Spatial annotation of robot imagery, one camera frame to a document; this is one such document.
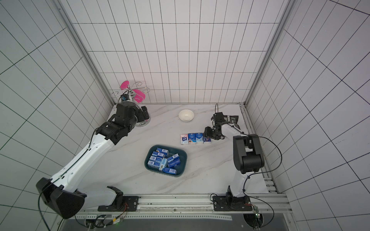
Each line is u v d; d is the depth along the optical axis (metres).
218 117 0.79
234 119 1.07
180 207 0.73
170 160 0.83
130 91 0.87
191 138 0.96
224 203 0.73
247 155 0.49
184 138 0.95
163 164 0.82
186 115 1.08
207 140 0.95
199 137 0.97
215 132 0.74
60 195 0.37
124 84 0.92
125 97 0.63
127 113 0.53
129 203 0.73
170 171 0.79
